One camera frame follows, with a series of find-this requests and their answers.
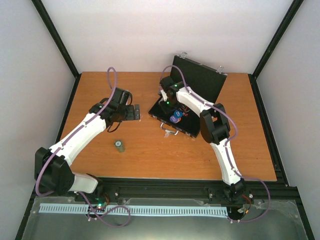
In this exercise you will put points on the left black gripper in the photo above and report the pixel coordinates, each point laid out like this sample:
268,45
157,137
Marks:
131,116

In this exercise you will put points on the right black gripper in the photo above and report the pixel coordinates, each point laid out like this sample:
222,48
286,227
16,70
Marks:
167,110

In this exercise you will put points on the orange big blind button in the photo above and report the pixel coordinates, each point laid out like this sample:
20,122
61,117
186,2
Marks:
174,119

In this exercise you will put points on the green chip stack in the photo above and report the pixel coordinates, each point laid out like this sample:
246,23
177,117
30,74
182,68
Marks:
119,146

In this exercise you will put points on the black poker set case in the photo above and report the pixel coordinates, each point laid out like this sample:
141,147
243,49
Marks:
204,80

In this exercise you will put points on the blue small blind button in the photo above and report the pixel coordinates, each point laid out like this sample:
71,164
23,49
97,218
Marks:
178,114

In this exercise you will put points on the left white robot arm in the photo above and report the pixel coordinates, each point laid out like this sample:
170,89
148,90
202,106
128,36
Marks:
52,168

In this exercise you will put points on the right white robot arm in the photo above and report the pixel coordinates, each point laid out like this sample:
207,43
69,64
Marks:
214,128

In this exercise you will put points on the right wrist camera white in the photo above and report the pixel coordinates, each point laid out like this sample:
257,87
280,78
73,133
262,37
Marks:
164,95

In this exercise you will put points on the black aluminium frame rail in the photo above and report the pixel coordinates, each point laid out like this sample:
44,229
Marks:
209,191

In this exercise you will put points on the light blue slotted cable duct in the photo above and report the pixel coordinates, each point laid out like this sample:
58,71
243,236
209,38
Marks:
136,210

